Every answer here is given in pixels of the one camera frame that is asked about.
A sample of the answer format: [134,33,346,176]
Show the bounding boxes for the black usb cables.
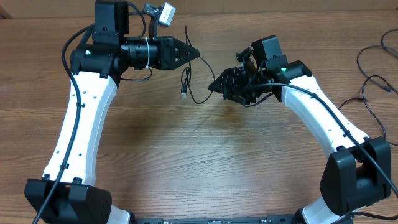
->
[180,25,216,105]

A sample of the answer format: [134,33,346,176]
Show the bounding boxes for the black usb cable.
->
[356,28,398,94]
[338,74,398,147]

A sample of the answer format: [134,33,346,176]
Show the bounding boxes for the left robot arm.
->
[24,1,200,224]

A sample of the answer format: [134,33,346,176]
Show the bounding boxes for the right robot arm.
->
[208,35,397,223]

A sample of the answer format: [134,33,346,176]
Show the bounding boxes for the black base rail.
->
[132,215,303,224]

